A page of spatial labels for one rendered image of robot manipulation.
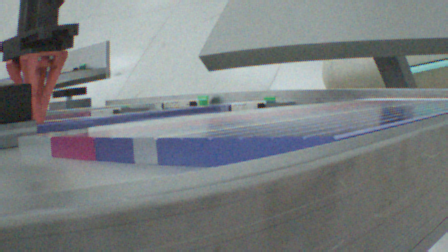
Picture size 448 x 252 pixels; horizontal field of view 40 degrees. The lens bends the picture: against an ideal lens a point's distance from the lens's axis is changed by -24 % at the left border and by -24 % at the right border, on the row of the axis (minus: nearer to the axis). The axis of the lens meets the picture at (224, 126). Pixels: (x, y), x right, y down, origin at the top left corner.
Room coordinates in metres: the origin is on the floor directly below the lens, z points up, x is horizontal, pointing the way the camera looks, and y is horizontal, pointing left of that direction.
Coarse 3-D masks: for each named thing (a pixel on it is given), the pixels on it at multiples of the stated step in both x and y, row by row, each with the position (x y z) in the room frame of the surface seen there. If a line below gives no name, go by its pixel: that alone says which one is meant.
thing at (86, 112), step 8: (128, 104) 0.70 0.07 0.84; (136, 104) 0.70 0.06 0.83; (144, 104) 0.71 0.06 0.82; (152, 104) 0.72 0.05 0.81; (160, 104) 0.72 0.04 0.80; (200, 104) 0.75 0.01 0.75; (48, 112) 0.64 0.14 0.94; (56, 112) 0.64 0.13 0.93; (64, 112) 0.65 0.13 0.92; (72, 112) 0.65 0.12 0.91; (80, 112) 0.66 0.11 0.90; (88, 112) 0.67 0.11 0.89; (96, 112) 0.67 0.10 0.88; (104, 112) 0.68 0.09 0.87; (112, 112) 0.68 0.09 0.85; (120, 112) 0.69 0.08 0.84; (128, 112) 0.69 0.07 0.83; (136, 112) 0.70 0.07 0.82; (48, 120) 0.63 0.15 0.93; (56, 120) 0.64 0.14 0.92
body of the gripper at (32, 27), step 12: (24, 0) 0.68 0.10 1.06; (36, 0) 0.67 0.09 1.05; (24, 12) 0.67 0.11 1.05; (36, 12) 0.66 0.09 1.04; (48, 12) 0.66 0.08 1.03; (24, 24) 0.66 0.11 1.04; (36, 24) 0.65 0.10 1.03; (48, 24) 0.65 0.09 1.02; (60, 24) 0.64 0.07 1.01; (72, 24) 0.64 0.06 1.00; (24, 36) 0.65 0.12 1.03; (36, 36) 0.63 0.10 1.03; (48, 36) 0.62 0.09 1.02; (0, 48) 0.69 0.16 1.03
